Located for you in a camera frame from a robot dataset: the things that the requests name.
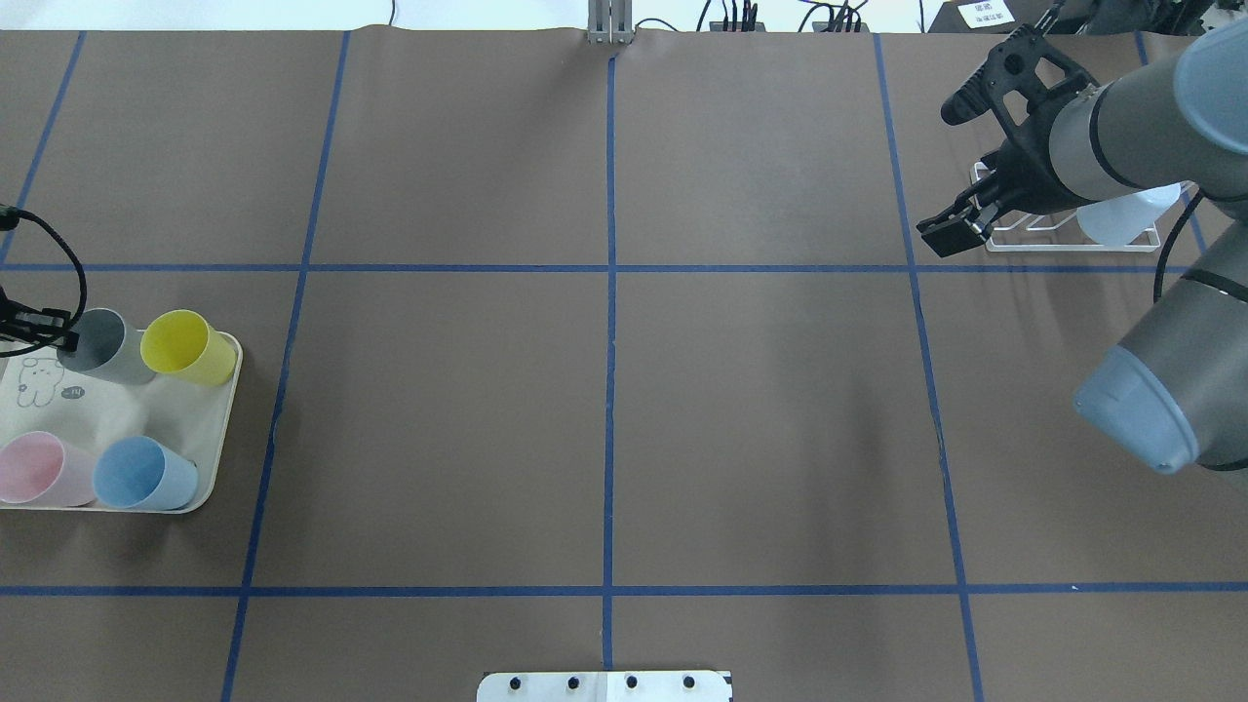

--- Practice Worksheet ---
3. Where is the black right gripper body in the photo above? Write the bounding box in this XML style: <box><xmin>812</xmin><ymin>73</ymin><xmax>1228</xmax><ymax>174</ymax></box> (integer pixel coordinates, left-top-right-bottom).
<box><xmin>978</xmin><ymin>82</ymin><xmax>1086</xmax><ymax>216</ymax></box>

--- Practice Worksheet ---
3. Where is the grey plastic cup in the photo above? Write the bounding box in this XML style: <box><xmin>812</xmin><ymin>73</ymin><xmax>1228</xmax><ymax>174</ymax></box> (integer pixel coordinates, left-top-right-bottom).
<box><xmin>57</xmin><ymin>309</ymin><xmax>156</xmax><ymax>386</ymax></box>

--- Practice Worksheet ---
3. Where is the light blue plastic cup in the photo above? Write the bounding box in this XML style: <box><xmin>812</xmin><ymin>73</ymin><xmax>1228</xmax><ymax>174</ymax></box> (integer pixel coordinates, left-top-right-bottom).
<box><xmin>1075</xmin><ymin>184</ymin><xmax>1183</xmax><ymax>246</ymax></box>

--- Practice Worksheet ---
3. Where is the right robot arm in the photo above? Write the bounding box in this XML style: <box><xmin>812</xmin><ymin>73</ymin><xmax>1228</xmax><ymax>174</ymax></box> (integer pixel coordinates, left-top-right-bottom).
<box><xmin>916</xmin><ymin>19</ymin><xmax>1247</xmax><ymax>473</ymax></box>

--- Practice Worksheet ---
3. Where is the pink plastic cup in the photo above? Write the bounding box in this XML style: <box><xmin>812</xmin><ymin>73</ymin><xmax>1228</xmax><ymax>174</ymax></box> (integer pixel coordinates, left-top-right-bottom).
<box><xmin>1</xmin><ymin>431</ymin><xmax>97</xmax><ymax>508</ymax></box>

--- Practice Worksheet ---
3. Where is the yellow plastic cup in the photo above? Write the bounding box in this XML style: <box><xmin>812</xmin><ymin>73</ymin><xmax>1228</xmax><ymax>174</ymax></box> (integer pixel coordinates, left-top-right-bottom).
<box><xmin>139</xmin><ymin>309</ymin><xmax>238</xmax><ymax>387</ymax></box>

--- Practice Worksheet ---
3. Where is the blue cup near base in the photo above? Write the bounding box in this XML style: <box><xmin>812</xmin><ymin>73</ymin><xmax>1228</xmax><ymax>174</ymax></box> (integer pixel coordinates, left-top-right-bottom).
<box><xmin>91</xmin><ymin>436</ymin><xmax>198</xmax><ymax>512</ymax></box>

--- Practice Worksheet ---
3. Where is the black box with label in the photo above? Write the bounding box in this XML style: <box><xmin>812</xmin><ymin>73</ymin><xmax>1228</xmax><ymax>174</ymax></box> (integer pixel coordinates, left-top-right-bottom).
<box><xmin>924</xmin><ymin>1</ymin><xmax>1096</xmax><ymax>35</ymax></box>

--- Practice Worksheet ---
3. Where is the cream plastic tray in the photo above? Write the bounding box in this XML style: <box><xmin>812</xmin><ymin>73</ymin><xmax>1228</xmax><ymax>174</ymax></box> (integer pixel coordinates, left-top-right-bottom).
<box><xmin>1</xmin><ymin>332</ymin><xmax>245</xmax><ymax>513</ymax></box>

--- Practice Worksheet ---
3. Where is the white wire cup rack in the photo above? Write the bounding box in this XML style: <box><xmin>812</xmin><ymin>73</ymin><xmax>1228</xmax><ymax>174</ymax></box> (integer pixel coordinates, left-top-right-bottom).
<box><xmin>987</xmin><ymin>210</ymin><xmax>1159</xmax><ymax>254</ymax></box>

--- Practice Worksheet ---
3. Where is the aluminium frame post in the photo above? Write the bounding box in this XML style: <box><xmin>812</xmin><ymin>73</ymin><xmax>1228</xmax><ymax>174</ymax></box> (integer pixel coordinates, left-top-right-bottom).
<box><xmin>585</xmin><ymin>0</ymin><xmax>636</xmax><ymax>46</ymax></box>

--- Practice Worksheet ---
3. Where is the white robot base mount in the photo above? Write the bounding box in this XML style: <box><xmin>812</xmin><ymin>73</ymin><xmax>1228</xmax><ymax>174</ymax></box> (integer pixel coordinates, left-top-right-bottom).
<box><xmin>475</xmin><ymin>670</ymin><xmax>734</xmax><ymax>701</ymax></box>

